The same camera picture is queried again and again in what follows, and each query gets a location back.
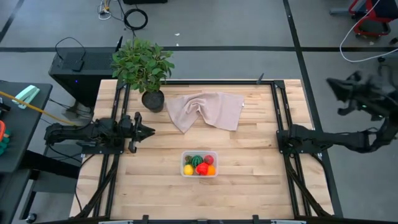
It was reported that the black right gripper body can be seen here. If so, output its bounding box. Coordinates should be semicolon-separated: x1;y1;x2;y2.
348;70;398;122

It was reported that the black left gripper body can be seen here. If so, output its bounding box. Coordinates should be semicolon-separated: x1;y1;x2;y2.
119;111;142;142

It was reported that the green striped toy watermelon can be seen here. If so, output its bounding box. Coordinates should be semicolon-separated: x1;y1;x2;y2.
190;154;205;168

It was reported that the red toy bell pepper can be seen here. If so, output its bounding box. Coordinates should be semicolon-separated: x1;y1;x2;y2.
195;162;209;177

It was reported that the clear plastic tupperware container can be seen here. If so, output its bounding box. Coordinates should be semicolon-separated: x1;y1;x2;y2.
180;150;219;179

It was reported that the black plant pot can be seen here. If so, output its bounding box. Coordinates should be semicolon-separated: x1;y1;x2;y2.
141;89;165;114

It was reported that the black computer tower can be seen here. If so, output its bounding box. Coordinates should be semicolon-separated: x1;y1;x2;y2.
49;46;118;108

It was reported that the green leafy plant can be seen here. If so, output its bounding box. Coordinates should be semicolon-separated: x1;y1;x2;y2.
110;37;175;94

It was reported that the red wheeled cart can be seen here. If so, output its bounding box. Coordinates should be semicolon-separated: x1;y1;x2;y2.
328;0;398;39

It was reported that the beige cloth towel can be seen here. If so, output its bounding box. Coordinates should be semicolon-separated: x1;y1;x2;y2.
165;91;246;134

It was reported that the small black box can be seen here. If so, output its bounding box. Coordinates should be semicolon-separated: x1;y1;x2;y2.
72;58;85;72

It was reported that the mint green stapler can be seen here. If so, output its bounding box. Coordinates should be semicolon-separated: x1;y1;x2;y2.
11;84;41;110

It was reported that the black desk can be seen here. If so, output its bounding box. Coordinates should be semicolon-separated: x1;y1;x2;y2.
0;80;53;224

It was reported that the teal plastic item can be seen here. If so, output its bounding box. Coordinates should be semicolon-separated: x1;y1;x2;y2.
0;129;12;156

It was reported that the black aluminium table frame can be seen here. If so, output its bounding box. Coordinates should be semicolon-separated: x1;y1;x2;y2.
70;79;345;224

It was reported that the yellow cable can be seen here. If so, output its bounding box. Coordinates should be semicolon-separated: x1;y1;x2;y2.
0;90;76;126

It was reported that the thin black cable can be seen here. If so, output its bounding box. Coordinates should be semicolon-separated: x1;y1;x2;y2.
55;36;86;62

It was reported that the white cable bundle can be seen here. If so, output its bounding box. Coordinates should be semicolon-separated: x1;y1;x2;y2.
98;0;113;21

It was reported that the black coiled cable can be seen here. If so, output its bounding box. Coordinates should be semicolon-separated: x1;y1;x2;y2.
123;7;149;31

